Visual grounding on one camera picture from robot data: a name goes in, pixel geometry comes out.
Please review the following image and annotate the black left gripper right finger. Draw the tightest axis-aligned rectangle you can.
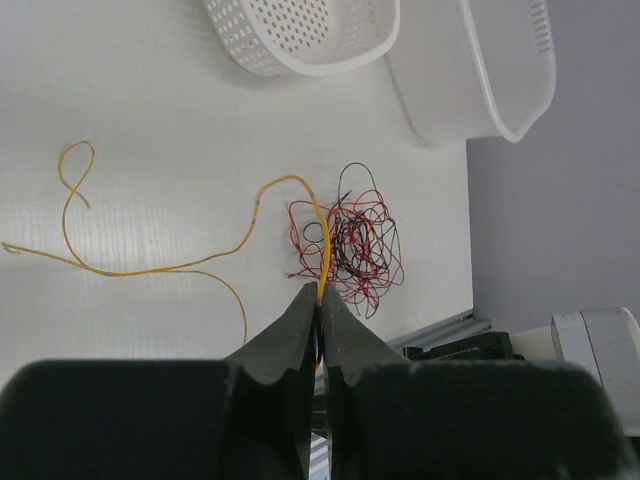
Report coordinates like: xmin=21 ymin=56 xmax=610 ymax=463
xmin=320 ymin=287 xmax=625 ymax=479

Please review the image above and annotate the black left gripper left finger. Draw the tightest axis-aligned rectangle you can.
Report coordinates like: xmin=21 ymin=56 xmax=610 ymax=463
xmin=1 ymin=283 xmax=317 ymax=479

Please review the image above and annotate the red black cable bundle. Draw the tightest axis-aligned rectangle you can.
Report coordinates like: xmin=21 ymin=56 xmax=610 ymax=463
xmin=283 ymin=161 xmax=405 ymax=321

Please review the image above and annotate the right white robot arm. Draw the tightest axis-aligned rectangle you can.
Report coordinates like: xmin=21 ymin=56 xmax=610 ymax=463
xmin=319 ymin=288 xmax=639 ymax=479

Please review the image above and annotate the solid white plastic bin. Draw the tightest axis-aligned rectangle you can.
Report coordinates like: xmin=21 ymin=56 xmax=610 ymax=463
xmin=388 ymin=0 xmax=556 ymax=144

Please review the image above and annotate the oval white perforated basket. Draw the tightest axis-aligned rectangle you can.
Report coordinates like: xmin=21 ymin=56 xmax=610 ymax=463
xmin=202 ymin=0 xmax=400 ymax=77

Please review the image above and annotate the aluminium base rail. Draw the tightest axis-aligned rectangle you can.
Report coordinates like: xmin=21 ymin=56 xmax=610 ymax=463
xmin=387 ymin=310 xmax=492 ymax=354

